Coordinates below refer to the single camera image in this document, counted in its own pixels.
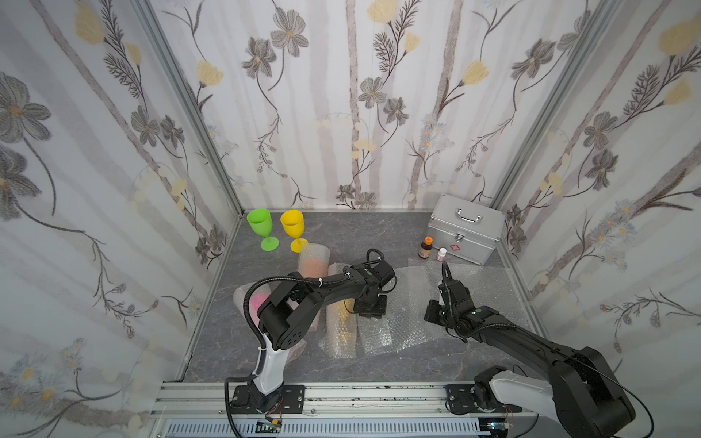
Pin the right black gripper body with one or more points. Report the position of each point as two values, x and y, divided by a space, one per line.
441 313

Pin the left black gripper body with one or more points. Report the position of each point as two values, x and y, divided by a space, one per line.
371 306

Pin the amber glass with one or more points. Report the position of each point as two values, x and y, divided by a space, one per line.
340 341

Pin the yellow glass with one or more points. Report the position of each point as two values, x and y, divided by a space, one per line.
294 226

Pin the green plastic wine glass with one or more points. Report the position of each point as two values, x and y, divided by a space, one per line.
260 221

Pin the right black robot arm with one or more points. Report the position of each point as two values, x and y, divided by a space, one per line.
576 388

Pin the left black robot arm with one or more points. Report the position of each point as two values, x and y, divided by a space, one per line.
280 311

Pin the orange glass in bubble wrap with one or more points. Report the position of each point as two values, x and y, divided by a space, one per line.
314 260

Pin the pink glass in bubble wrap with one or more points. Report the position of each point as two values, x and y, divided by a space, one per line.
257 299

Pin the brown bottle orange cap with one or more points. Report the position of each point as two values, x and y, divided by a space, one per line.
426 248

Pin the silver aluminium case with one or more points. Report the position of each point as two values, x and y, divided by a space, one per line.
466 230

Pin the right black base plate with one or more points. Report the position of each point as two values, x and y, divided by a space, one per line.
463 399

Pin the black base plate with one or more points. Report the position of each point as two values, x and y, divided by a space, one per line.
463 399
287 398

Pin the white slotted cable duct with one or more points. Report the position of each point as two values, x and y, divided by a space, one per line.
401 427

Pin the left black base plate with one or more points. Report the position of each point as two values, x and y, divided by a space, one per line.
287 398

